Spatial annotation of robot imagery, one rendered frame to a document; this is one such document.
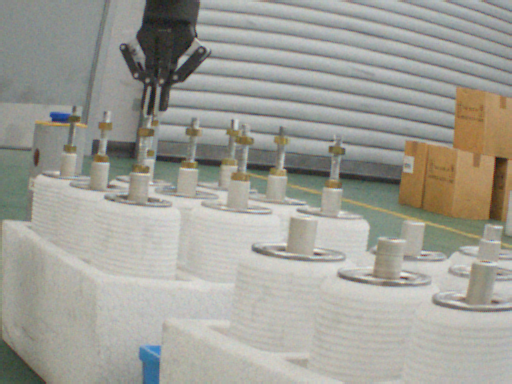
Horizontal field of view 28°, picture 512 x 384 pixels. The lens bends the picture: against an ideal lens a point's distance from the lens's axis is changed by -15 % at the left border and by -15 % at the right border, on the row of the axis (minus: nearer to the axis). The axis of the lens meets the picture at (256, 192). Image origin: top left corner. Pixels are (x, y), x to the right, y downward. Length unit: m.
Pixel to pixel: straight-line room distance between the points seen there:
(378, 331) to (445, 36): 6.43
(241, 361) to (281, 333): 0.06
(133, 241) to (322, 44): 5.61
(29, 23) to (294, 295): 5.41
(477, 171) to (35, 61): 2.68
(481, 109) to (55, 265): 3.91
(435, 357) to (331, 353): 0.12
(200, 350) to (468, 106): 4.25
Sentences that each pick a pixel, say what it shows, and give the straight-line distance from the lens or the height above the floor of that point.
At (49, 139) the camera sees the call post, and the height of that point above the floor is 0.29.
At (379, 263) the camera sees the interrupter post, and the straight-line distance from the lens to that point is 0.82.
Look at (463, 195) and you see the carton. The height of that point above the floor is 0.10.
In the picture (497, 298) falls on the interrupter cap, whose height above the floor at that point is 0.25.
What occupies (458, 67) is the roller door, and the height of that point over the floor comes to 0.83.
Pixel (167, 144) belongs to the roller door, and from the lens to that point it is 6.41.
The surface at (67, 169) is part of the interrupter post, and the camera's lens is 1.41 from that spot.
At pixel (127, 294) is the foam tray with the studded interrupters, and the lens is 1.13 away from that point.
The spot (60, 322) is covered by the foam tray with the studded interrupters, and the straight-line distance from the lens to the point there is 1.23.
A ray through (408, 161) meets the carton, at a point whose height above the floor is 0.20.
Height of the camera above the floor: 0.36
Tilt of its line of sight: 4 degrees down
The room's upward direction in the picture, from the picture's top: 7 degrees clockwise
